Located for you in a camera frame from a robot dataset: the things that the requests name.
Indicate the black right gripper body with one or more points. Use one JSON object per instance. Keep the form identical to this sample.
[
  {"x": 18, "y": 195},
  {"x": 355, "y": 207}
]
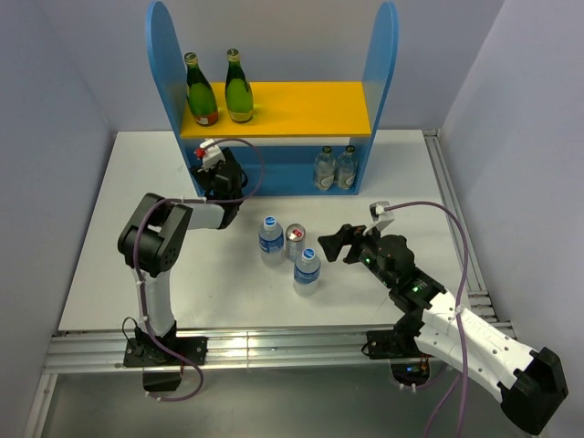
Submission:
[{"x": 365, "y": 250}]

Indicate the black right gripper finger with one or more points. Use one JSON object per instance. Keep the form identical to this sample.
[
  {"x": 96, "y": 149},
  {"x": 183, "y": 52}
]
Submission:
[
  {"x": 332, "y": 244},
  {"x": 349, "y": 229}
]

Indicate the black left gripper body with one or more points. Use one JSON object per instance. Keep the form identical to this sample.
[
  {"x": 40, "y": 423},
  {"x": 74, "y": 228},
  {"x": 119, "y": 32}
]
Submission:
[{"x": 205, "y": 178}]

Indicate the blue label water bottle front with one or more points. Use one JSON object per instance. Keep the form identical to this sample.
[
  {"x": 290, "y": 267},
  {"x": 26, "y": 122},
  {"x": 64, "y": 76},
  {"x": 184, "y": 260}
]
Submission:
[{"x": 306, "y": 273}]

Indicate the blue label water bottle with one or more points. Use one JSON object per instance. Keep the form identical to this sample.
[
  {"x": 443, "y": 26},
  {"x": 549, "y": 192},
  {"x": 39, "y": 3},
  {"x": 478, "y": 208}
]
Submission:
[
  {"x": 271, "y": 241},
  {"x": 306, "y": 273}
]

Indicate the green glass bottle gold cap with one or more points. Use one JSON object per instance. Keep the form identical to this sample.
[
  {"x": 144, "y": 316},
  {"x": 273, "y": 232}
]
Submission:
[{"x": 238, "y": 93}]

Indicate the green glass bottle orange label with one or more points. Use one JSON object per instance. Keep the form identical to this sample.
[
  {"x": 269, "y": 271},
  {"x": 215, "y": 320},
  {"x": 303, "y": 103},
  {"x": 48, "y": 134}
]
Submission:
[{"x": 200, "y": 96}]

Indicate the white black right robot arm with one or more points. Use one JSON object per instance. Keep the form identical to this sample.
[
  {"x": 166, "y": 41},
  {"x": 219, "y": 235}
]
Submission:
[{"x": 529, "y": 384}]

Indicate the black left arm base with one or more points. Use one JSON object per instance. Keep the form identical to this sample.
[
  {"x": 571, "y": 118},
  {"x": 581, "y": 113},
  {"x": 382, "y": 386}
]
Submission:
[{"x": 161, "y": 371}]

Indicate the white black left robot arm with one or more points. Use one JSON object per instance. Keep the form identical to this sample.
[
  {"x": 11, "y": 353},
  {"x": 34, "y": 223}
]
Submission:
[{"x": 152, "y": 239}]

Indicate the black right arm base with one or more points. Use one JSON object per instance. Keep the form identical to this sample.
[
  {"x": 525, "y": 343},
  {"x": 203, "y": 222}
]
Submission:
[{"x": 408, "y": 365}]

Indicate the blue and yellow shelf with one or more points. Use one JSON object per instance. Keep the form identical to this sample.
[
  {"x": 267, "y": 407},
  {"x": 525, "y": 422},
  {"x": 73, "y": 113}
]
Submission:
[{"x": 293, "y": 121}]

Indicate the silver blue can right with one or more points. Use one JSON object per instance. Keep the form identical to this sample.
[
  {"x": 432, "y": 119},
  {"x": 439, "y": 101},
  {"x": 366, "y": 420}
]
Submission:
[{"x": 295, "y": 236}]

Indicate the blue label water bottle rear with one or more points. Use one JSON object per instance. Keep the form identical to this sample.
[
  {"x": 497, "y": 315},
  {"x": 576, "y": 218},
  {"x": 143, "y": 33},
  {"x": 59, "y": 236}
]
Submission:
[{"x": 271, "y": 241}]

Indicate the clear soda water bottle right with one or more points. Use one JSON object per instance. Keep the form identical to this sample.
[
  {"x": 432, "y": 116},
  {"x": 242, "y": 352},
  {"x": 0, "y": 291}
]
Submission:
[{"x": 346, "y": 168}]

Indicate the clear soda water bottle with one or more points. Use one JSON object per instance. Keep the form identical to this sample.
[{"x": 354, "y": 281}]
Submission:
[
  {"x": 324, "y": 169},
  {"x": 346, "y": 168}
]

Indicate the clear soda water bottle left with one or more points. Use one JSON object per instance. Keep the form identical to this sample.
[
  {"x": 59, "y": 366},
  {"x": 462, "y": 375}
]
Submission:
[{"x": 324, "y": 169}]

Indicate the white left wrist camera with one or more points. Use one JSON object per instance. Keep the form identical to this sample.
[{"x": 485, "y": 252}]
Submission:
[{"x": 209, "y": 153}]

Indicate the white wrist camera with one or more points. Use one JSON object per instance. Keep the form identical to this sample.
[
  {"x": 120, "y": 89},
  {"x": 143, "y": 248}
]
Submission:
[
  {"x": 209, "y": 153},
  {"x": 381, "y": 216}
]

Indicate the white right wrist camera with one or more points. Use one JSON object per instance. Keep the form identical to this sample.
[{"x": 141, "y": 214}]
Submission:
[{"x": 381, "y": 216}]

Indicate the aluminium front rail frame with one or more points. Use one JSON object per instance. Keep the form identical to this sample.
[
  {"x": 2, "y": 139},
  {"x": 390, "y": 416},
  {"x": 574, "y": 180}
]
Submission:
[{"x": 297, "y": 382}]

